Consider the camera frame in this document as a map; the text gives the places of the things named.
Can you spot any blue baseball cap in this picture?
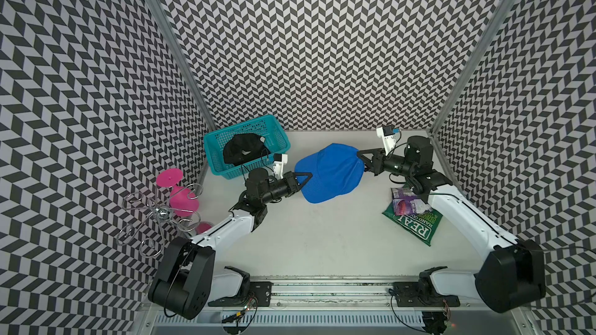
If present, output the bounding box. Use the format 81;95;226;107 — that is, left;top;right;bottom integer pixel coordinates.
294;144;365;204

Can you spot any black baseball cap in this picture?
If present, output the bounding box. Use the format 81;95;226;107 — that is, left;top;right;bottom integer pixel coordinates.
223;133;271;166

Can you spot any teal plastic basket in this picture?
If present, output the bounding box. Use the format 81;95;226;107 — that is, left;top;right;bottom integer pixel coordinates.
204;115;290;179

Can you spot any aluminium corner post right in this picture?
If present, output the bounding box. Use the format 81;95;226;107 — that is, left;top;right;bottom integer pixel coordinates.
428;0;516;136

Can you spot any pink goblet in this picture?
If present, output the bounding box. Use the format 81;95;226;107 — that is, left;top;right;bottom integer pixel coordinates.
156;168;200;218

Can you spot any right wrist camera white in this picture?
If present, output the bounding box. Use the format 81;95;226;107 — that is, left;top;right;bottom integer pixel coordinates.
376;125;401;156

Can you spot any silver wire rack stand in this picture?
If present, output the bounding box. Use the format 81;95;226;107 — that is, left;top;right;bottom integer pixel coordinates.
116;183;203;259

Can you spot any green snack bag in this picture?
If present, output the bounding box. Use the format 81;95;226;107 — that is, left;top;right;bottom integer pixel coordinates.
382;202;443;247

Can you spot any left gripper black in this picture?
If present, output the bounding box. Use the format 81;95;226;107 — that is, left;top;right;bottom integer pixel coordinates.
260;171;311;204

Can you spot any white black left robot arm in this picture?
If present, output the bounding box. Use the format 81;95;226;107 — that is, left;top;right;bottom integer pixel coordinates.
148;168;313;319

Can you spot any aluminium corner post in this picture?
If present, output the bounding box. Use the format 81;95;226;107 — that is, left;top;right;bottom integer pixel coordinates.
144;0;217;131
428;0;516;136

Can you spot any purple snack packet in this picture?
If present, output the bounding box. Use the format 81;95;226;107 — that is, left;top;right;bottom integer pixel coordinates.
391;188;432;216

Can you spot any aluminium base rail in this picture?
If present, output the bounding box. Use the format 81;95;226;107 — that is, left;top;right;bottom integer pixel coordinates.
134;277;536;335

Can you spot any aluminium corner post left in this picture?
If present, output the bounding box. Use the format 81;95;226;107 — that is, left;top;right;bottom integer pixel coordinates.
144;0;217;131

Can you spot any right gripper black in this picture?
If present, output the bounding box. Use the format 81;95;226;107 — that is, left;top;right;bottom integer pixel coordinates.
356;146;415;177

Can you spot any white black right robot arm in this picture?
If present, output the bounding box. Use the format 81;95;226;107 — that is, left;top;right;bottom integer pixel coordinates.
357;136;546;313

